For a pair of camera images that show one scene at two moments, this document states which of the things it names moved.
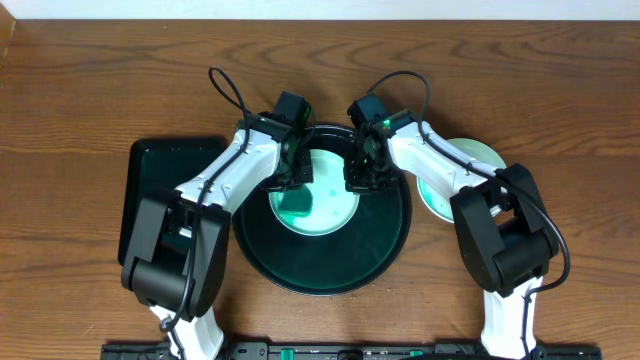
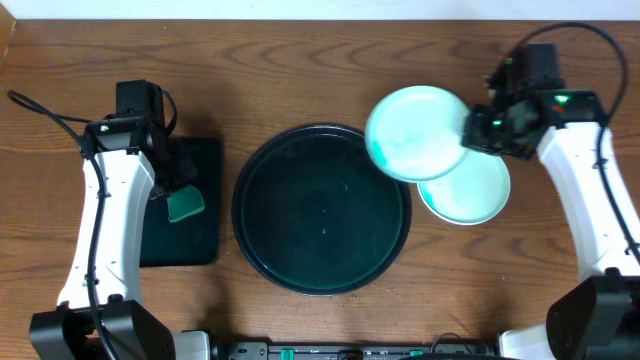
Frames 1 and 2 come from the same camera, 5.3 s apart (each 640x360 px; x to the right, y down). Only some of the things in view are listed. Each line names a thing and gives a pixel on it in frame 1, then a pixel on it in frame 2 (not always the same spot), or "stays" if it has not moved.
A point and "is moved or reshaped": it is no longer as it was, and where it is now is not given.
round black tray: x=340 y=263 stays
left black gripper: x=295 y=176 → x=176 y=176
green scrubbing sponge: x=296 y=201 is moved or reshaped
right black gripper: x=356 y=185 → x=473 y=134
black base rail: x=349 y=351 stays
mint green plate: x=334 y=206 → x=415 y=133
